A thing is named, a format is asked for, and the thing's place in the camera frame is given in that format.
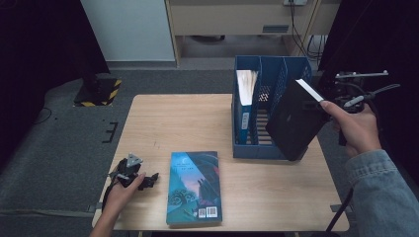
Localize thin black floor cable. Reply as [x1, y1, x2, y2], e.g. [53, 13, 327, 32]
[31, 107, 53, 125]

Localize teal illustrated book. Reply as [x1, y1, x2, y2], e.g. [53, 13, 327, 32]
[166, 151, 223, 227]

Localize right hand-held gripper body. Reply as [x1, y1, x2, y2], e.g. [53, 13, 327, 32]
[330, 69, 389, 115]

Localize person's right hand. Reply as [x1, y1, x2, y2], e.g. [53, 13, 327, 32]
[319, 100, 382, 158]

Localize black book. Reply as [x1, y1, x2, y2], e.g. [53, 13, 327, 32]
[265, 78, 330, 162]

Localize right hand-held gripper cable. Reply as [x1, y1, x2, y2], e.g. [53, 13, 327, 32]
[325, 82, 402, 233]

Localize hanging black cables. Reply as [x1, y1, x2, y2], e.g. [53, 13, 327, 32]
[289, 4, 327, 62]

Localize white cabinet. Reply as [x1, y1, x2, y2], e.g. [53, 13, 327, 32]
[80, 0, 176, 62]

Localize black curtain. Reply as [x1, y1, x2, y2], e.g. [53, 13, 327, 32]
[317, 0, 419, 186]
[0, 0, 112, 166]

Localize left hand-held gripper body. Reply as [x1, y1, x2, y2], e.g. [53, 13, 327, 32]
[110, 152, 144, 189]

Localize striped black stand base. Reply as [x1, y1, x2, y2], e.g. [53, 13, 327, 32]
[72, 73, 123, 108]
[309, 73, 337, 100]

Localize left hand-held gripper cable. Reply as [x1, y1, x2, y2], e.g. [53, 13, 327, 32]
[102, 173, 119, 211]

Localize blue plastic file rack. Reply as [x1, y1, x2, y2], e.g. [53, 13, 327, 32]
[231, 54, 314, 161]

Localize person's left hand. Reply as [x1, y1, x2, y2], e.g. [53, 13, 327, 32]
[103, 172, 146, 215]

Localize blue book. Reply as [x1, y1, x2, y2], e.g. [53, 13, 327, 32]
[235, 69, 260, 146]

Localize beige desk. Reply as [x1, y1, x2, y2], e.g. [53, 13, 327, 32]
[164, 0, 340, 68]

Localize hand-held gripper cable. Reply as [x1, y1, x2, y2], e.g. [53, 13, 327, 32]
[325, 82, 402, 233]
[102, 173, 119, 211]

